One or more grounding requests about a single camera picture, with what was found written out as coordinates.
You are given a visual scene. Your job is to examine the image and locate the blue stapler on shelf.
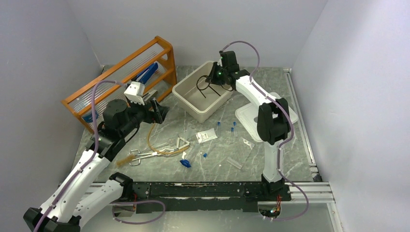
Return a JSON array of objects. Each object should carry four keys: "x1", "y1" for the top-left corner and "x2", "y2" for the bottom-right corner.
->
[{"x1": 132, "y1": 62, "x2": 159, "y2": 84}]

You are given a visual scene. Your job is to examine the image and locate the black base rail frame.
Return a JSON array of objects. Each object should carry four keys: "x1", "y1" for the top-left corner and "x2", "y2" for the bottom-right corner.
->
[{"x1": 65, "y1": 181, "x2": 336, "y2": 214}]

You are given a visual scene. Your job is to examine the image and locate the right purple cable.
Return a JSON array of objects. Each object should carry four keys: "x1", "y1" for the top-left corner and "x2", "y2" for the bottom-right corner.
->
[{"x1": 219, "y1": 41, "x2": 310, "y2": 222}]

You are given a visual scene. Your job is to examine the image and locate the blue white roll on shelf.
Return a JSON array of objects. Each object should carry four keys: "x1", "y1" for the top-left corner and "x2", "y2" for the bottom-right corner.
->
[{"x1": 82, "y1": 110, "x2": 99, "y2": 123}]

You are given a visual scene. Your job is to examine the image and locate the tan rubber tubing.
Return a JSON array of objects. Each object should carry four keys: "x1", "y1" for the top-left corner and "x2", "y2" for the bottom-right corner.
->
[{"x1": 146, "y1": 123, "x2": 191, "y2": 157}]

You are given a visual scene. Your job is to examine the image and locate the clear plastic funnel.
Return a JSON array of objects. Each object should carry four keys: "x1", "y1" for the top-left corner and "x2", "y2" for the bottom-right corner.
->
[{"x1": 183, "y1": 127, "x2": 197, "y2": 142}]

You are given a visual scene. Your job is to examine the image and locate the beige plastic bin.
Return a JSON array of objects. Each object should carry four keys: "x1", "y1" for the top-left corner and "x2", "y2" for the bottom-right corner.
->
[{"x1": 172, "y1": 61, "x2": 233, "y2": 123}]

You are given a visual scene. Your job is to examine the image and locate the orange wooden shelf rack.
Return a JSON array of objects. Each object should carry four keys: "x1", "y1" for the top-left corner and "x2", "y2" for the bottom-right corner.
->
[{"x1": 61, "y1": 36, "x2": 177, "y2": 132}]

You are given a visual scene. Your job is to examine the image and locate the white bin lid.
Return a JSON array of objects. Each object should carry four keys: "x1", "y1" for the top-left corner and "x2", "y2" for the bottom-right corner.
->
[{"x1": 235, "y1": 92, "x2": 299, "y2": 143}]

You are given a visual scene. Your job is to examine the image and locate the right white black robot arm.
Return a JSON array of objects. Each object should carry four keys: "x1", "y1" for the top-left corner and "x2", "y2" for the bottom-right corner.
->
[{"x1": 205, "y1": 51, "x2": 293, "y2": 200}]

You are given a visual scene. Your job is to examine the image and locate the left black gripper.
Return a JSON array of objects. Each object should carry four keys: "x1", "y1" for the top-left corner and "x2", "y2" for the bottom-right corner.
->
[{"x1": 120, "y1": 96, "x2": 169, "y2": 136}]

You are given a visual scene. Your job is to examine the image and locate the white plastic packet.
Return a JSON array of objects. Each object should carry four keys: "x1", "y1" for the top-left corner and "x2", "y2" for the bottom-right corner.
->
[{"x1": 196, "y1": 128, "x2": 218, "y2": 144}]

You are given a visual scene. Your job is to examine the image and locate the grey white device on shelf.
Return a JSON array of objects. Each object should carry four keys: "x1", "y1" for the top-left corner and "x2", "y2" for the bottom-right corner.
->
[{"x1": 142, "y1": 89, "x2": 158, "y2": 102}]

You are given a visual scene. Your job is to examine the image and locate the clear test tube rack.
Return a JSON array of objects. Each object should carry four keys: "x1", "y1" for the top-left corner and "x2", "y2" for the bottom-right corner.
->
[{"x1": 226, "y1": 158, "x2": 243, "y2": 170}]

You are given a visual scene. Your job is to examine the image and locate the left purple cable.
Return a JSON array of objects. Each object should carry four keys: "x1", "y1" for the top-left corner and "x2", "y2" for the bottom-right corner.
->
[{"x1": 32, "y1": 80, "x2": 129, "y2": 232}]

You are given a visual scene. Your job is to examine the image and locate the small clear plastic bag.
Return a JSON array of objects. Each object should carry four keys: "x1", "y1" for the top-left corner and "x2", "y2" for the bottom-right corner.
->
[{"x1": 241, "y1": 138, "x2": 255, "y2": 150}]

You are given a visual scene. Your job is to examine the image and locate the white clay triangle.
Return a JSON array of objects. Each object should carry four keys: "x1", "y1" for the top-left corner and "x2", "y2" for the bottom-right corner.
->
[{"x1": 176, "y1": 137, "x2": 190, "y2": 150}]

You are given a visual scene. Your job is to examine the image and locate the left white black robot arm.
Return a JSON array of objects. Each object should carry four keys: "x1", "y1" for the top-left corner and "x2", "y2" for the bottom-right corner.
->
[{"x1": 23, "y1": 98, "x2": 170, "y2": 232}]

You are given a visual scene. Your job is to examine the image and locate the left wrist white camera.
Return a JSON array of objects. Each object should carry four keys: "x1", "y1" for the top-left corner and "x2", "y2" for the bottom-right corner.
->
[{"x1": 124, "y1": 81, "x2": 145, "y2": 105}]

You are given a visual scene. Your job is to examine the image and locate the metal crucible tongs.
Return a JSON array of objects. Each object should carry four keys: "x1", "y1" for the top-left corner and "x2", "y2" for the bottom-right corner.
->
[{"x1": 128, "y1": 148, "x2": 174, "y2": 167}]

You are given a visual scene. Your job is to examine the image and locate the black wire tripod stand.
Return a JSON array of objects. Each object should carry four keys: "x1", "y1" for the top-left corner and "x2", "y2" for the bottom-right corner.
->
[{"x1": 195, "y1": 75, "x2": 221, "y2": 99}]

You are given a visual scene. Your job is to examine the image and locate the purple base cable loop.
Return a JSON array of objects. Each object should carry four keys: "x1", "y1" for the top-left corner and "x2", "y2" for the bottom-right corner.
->
[{"x1": 111, "y1": 200, "x2": 166, "y2": 225}]

